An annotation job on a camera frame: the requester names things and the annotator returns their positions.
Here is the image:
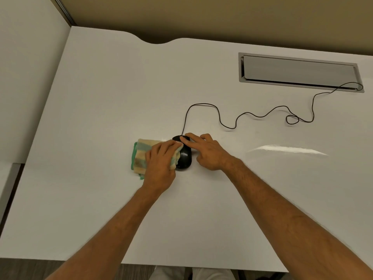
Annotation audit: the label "person's left forearm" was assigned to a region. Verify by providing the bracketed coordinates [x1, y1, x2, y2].
[45, 186, 164, 280]

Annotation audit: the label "person's white trousers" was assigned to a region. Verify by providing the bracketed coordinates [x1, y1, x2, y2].
[149, 266, 236, 280]

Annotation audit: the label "person's left hand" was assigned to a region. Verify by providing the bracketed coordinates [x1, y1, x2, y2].
[142, 139, 184, 193]

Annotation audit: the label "grey desk cable tray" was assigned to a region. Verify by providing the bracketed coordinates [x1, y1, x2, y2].
[238, 52, 365, 93]

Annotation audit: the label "person's right forearm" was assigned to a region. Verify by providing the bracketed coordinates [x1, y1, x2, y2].
[223, 157, 373, 280]

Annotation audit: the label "black computer mouse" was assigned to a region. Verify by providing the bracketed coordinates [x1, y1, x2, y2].
[172, 135, 192, 170]

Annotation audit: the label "striped green yellow cloth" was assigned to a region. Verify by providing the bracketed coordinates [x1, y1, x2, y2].
[130, 138, 184, 180]

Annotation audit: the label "black mouse cable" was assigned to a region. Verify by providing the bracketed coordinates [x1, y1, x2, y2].
[181, 82, 364, 136]

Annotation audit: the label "grey side desk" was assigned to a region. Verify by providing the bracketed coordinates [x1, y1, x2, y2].
[0, 163, 22, 225]

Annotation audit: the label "person's right hand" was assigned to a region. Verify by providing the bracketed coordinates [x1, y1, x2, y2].
[180, 132, 237, 172]

